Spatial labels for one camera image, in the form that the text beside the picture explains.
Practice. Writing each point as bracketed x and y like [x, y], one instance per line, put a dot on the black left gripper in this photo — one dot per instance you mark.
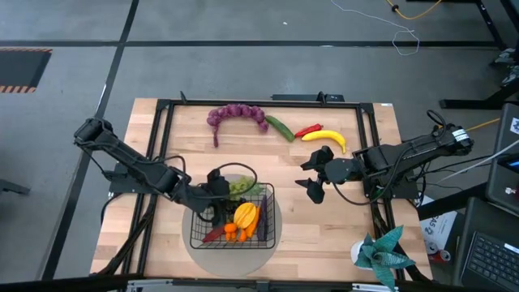
[218, 186]

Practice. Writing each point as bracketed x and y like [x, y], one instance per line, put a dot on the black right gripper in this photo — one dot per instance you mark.
[340, 170]

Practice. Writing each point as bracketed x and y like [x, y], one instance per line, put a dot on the orange tangerine cluster with leaves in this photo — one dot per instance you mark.
[230, 227]

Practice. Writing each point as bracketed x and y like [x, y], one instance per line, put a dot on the yellow starfruit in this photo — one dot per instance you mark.
[244, 215]

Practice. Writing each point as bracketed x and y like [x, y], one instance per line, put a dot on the dark red long pepper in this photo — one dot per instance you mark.
[214, 234]

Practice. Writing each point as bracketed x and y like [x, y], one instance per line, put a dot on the green grape bunch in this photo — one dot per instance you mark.
[242, 184]

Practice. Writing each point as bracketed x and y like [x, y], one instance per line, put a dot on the yellow banana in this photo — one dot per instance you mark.
[324, 135]

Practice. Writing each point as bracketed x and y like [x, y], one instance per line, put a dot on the bright red chili pepper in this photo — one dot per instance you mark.
[308, 130]

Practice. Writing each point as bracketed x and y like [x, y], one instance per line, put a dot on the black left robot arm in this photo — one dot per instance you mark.
[134, 162]

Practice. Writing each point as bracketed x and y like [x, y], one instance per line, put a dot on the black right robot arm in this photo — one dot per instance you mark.
[417, 152]

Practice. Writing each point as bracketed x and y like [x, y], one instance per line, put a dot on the round grey placemat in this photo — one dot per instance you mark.
[231, 263]

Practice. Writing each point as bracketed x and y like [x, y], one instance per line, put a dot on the green cucumber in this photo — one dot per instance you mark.
[280, 128]

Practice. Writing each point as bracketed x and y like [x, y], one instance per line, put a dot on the white plant pot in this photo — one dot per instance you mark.
[356, 249]

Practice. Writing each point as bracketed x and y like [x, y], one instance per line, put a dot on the teal artificial succulent plant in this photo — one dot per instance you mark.
[383, 253]

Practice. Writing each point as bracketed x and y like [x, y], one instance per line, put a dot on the purple grape bunch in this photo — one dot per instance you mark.
[237, 110]

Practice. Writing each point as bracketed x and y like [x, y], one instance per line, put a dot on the white printed box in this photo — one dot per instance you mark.
[440, 225]

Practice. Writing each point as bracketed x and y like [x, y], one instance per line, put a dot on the red soda can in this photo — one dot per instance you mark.
[432, 247]
[444, 256]

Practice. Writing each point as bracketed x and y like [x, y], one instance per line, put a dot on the dark laptop with sticker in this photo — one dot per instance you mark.
[503, 142]

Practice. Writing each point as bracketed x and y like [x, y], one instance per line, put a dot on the black laptop keyboard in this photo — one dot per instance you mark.
[490, 259]

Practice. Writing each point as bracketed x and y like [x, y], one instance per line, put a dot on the black chair leg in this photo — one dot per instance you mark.
[12, 186]

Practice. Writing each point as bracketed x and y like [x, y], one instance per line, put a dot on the black yellow hazard floor mat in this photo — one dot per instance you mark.
[20, 69]

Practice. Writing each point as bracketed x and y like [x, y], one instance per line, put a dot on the black aluminium table frame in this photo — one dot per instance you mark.
[263, 104]

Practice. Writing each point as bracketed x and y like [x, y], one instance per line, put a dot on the black desk leg frame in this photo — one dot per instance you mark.
[466, 103]

